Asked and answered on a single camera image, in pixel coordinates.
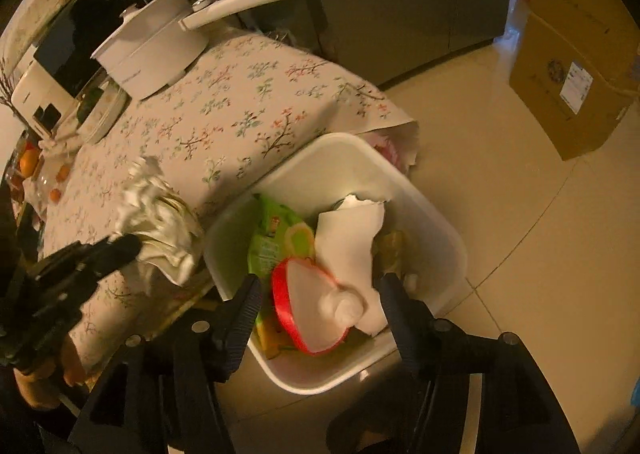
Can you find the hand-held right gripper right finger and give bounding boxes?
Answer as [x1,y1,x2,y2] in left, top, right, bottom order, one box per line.
[375,272,583,454]

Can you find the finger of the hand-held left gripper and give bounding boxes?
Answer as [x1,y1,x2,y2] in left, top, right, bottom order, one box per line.
[35,244,93,292]
[75,233,143,280]

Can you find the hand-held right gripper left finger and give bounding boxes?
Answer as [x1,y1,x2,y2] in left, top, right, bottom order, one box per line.
[67,274,264,454]

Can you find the yellow wrapper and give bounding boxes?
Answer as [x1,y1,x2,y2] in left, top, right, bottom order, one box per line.
[255,316,286,360]

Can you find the white tissue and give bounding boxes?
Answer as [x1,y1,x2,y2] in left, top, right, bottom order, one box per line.
[112,156,203,287]

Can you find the red rimmed white bowl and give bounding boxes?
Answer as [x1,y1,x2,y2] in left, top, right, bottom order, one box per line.
[271,256,368,356]

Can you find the green snack packet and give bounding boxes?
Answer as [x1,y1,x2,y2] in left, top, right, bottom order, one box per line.
[248,193,317,325]

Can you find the white plastic bin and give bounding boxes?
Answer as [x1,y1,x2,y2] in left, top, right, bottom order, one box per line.
[202,132,468,396]

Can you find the person's left hand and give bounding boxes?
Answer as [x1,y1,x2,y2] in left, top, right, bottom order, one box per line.
[15,336,88,410]

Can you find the clear glass jar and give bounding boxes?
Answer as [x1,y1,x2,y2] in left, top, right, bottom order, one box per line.
[35,154,76,207]

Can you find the orange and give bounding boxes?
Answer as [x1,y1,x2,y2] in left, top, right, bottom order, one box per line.
[19,149,41,177]

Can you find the green squash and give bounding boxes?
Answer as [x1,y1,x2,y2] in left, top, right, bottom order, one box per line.
[77,86,106,120]

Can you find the pink floral cloth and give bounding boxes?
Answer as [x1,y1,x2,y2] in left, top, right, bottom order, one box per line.
[367,131,418,170]

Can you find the white air fryer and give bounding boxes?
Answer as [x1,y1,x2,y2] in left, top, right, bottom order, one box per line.
[11,59,76,137]

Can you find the dry twigs in vase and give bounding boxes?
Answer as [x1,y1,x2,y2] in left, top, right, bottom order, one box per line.
[0,59,16,110]

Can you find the white electric cooking pot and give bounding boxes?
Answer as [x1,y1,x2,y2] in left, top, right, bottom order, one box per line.
[91,0,292,101]

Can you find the black microwave oven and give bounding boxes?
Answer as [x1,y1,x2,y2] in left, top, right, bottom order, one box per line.
[32,0,193,100]

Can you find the cardboard box with white label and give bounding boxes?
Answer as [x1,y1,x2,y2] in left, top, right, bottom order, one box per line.
[510,11,638,162]

